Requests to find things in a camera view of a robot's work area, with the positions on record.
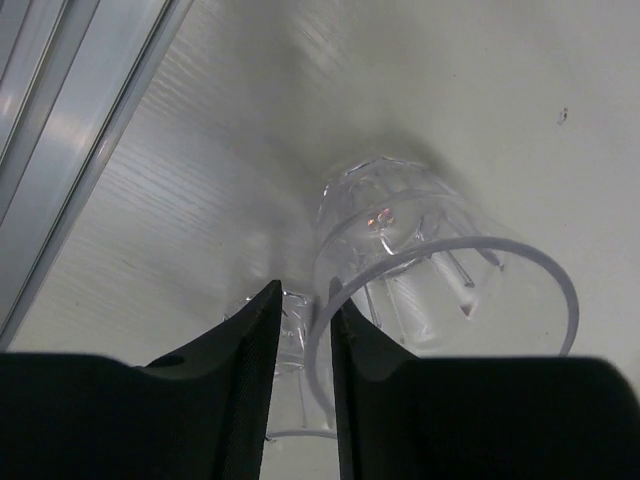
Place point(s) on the aluminium table edge rail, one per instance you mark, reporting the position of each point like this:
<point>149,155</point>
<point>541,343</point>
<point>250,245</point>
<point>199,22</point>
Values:
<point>72,74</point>

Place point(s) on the clear plastic cup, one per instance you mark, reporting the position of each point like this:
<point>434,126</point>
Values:
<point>294,410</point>
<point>431,271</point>

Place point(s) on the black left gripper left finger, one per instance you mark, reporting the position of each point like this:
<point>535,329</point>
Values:
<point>198,412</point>

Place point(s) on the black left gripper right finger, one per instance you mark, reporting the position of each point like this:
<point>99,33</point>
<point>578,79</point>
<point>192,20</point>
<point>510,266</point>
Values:
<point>400,416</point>

